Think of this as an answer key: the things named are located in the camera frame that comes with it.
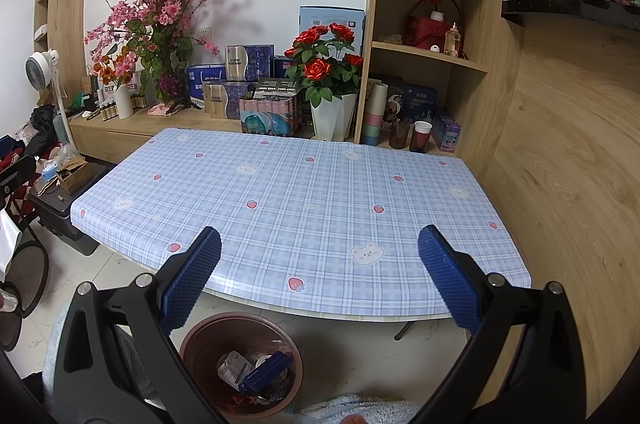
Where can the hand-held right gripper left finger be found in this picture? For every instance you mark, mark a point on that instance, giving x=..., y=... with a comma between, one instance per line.
x=192, y=279

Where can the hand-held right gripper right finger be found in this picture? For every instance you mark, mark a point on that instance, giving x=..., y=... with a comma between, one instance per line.
x=447, y=279

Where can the brown round waste bin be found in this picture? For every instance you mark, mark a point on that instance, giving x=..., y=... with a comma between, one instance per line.
x=200, y=354

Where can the blue plaid tablecloth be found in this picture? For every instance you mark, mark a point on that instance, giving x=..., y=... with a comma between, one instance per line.
x=300, y=214

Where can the red cup with white rim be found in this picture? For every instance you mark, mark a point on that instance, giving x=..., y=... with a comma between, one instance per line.
x=420, y=139

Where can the blue figure box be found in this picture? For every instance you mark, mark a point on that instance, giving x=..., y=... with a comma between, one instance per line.
x=446, y=132

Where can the brown plastic cup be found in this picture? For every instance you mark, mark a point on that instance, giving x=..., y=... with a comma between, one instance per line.
x=399, y=135

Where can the person's right leg blue fleece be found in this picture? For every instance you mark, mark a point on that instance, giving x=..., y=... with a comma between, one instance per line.
x=360, y=406

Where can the open cardboard box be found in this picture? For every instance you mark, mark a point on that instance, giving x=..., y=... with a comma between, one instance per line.
x=75, y=174

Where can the wooden sideboard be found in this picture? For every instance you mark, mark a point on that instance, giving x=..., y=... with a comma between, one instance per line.
x=110, y=137

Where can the pink cloth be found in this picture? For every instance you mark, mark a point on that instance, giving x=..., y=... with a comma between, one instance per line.
x=159, y=110

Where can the small black tripod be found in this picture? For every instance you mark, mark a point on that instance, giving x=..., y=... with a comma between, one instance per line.
x=182, y=105

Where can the pink wrapped pack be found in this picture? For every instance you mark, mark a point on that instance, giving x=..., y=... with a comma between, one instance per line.
x=267, y=117

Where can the stack of pastel cups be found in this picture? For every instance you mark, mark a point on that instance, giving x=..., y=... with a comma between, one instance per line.
x=375, y=114

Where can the gold and blue gift boxes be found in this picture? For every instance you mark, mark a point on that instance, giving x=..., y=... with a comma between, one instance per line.
x=225, y=100

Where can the dark blue printed box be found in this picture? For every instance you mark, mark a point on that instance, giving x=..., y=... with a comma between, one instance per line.
x=420, y=97

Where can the row of small brown bottles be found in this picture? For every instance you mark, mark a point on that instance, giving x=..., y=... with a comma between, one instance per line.
x=107, y=110

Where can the white ribbed vase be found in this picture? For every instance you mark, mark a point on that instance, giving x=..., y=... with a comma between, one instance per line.
x=124, y=102

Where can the purple flower bunch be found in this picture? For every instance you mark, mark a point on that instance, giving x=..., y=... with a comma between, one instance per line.
x=167, y=85

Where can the white angular vase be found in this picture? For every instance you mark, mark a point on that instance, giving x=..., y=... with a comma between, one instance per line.
x=332, y=119

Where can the black folding chair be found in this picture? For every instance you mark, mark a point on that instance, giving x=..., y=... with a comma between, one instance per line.
x=17, y=176

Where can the blue and white box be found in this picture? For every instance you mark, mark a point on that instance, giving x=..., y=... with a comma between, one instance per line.
x=205, y=77

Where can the black box pack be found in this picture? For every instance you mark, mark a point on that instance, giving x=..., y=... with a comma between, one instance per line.
x=275, y=88

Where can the pile of clothes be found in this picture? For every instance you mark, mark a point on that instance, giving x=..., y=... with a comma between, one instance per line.
x=40, y=119

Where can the orange flower bunch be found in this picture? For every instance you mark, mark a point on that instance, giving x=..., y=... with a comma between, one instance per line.
x=112, y=72

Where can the silver and blue gift box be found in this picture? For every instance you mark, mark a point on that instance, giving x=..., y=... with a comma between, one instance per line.
x=245, y=62

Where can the small blue box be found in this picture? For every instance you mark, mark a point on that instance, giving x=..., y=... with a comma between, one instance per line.
x=282, y=67

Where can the glass perfume bottle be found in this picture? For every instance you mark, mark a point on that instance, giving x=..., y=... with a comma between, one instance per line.
x=451, y=42

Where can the red gift basket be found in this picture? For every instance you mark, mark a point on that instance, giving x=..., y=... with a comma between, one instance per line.
x=425, y=32

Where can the red rose plant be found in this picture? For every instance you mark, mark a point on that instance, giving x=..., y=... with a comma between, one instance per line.
x=320, y=64

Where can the wooden shelf unit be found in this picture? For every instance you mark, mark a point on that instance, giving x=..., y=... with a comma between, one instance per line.
x=480, y=29

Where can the white desk fan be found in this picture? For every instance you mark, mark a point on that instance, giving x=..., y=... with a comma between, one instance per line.
x=42, y=67

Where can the large light blue box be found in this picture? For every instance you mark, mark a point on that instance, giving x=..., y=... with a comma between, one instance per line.
x=330, y=17

